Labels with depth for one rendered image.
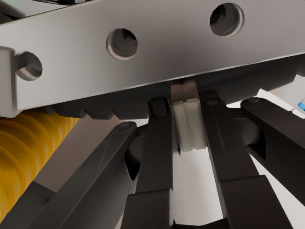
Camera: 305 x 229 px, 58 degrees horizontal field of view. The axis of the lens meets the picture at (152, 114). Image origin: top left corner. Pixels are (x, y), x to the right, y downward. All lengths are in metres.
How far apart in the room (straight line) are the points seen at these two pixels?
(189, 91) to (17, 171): 0.14
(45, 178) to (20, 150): 0.77
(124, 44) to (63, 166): 0.92
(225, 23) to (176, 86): 0.04
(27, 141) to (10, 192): 0.04
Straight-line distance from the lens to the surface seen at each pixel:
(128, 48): 0.16
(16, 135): 0.24
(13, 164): 0.22
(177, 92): 0.16
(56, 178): 1.02
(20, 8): 0.23
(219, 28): 0.16
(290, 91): 9.69
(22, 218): 0.59
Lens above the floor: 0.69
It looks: 22 degrees down
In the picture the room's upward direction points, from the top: 35 degrees clockwise
